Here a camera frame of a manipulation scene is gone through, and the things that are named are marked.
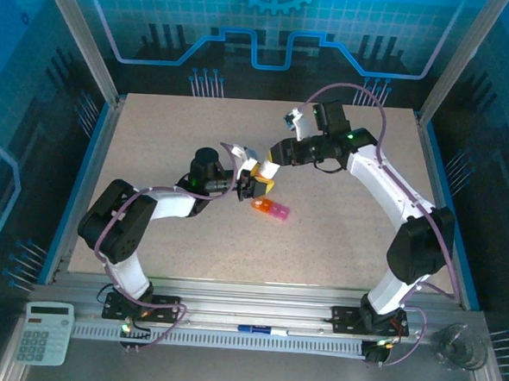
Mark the white pill bottle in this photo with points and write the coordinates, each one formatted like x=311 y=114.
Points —
x=268 y=170

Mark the aluminium frame rail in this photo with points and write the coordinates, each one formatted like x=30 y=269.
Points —
x=252 y=304

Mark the white desk calculator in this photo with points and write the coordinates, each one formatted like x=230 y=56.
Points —
x=44 y=337

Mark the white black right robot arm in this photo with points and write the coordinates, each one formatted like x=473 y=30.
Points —
x=376 y=176

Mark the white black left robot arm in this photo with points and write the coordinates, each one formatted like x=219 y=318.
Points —
x=171 y=205

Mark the blue aluminium table side rail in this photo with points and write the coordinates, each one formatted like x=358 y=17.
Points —
x=81 y=188
x=447 y=211

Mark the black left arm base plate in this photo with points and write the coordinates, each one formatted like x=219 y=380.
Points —
x=167 y=308

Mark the clear plastic cup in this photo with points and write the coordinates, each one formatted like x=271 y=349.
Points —
x=461 y=347

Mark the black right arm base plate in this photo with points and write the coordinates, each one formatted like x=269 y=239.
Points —
x=344 y=319

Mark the pink pill box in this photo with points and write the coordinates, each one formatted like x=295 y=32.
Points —
x=284 y=213

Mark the aluminium frame post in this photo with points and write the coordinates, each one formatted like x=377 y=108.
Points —
x=82 y=37
x=454 y=60

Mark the blue white marker pen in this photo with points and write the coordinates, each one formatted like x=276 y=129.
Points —
x=254 y=329

